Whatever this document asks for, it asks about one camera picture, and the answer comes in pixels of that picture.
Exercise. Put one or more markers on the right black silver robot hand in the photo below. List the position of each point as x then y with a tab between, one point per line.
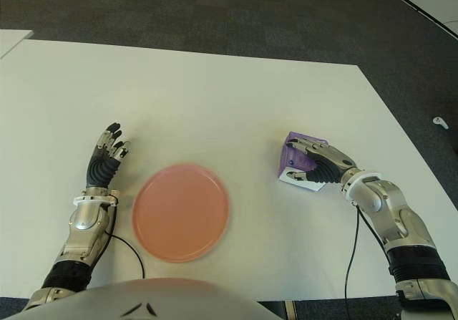
329	164

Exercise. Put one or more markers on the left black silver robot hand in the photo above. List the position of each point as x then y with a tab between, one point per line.
102	169

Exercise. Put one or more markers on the purple tissue paper pack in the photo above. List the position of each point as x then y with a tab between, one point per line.
291	160

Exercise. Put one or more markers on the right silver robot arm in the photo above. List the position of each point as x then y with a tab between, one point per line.
379	198

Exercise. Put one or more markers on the pink round plate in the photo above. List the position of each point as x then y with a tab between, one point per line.
180	212

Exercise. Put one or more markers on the white handheld controller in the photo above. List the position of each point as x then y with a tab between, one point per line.
440	122

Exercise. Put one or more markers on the silver robot torso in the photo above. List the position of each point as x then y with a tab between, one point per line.
161	298

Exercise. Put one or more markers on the white side table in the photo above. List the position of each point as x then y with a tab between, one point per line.
12	41

